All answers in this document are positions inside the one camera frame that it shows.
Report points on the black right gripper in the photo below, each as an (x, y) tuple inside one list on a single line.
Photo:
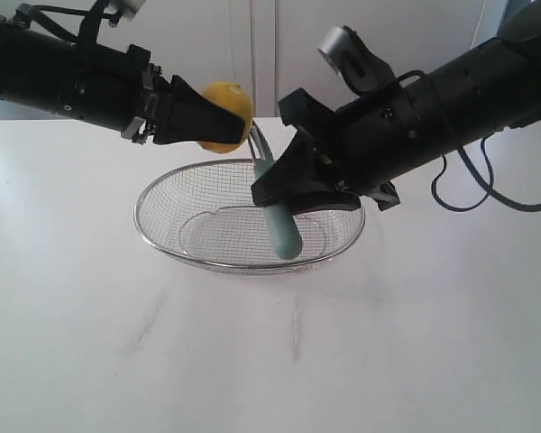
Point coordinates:
[(338, 157)]

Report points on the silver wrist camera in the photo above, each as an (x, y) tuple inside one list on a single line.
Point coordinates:
[(126, 9), (351, 60)]

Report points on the teal handled vegetable peeler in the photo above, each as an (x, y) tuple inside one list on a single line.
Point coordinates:
[(285, 239)]

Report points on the oval metal mesh basket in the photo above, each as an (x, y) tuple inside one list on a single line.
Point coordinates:
[(202, 214)]

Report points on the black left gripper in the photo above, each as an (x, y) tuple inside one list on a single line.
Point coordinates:
[(125, 92)]

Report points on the yellow lemon with sticker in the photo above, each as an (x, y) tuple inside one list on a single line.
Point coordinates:
[(233, 98)]

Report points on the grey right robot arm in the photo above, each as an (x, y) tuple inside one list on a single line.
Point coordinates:
[(493, 86)]

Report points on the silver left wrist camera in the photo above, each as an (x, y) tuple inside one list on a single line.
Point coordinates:
[(126, 9)]

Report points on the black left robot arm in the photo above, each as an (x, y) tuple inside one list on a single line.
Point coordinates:
[(35, 69)]

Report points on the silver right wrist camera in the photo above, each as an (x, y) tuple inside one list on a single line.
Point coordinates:
[(351, 60)]

